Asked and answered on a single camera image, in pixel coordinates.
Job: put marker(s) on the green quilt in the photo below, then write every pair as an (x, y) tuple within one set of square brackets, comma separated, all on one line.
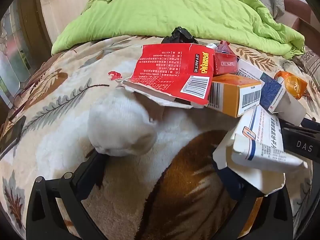
[(162, 15)]

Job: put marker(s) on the striped beige pillow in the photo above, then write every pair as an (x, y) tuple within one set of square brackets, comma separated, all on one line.
[(310, 62)]

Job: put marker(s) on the eyeglasses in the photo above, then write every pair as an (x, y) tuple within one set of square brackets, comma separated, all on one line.
[(18, 105)]

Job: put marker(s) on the leaf printed blanket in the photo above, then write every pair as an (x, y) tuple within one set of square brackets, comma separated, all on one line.
[(62, 120)]

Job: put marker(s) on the black phone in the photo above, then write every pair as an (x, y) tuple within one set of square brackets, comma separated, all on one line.
[(12, 135)]

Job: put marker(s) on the white box with blue stripe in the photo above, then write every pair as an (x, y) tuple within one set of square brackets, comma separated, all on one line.
[(262, 140)]

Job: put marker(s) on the black plastic bag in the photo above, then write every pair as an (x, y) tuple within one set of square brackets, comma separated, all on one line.
[(178, 36)]

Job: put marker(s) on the torn red cardboard box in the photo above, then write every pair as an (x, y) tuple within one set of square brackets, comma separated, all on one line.
[(170, 72)]

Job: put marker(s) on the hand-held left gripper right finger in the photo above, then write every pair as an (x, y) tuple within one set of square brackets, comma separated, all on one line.
[(230, 185)]

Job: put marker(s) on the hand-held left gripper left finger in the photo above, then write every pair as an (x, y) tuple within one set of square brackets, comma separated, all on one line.
[(87, 170)]

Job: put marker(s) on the brown headboard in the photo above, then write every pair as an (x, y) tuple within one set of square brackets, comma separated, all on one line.
[(300, 17)]

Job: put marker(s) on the small white bottle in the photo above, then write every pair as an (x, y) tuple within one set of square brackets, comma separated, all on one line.
[(212, 46)]

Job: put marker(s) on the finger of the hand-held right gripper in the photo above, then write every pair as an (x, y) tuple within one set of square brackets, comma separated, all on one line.
[(300, 124)]

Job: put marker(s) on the red cigarette box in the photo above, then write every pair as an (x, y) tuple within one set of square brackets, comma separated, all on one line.
[(225, 63)]

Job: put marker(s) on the red snack bag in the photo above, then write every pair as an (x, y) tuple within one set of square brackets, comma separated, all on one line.
[(223, 47)]

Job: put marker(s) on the white box with blue pattern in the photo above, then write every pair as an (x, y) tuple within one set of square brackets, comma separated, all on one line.
[(270, 92)]

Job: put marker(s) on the orange medicine box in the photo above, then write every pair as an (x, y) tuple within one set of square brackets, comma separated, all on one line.
[(230, 92)]

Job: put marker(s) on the orange sachet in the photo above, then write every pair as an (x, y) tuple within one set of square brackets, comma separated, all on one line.
[(292, 83)]

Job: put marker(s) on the small red cardboard scrap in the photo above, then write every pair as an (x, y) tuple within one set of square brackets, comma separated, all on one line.
[(115, 75)]

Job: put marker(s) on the stained glass window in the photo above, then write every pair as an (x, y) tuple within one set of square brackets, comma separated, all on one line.
[(12, 55)]

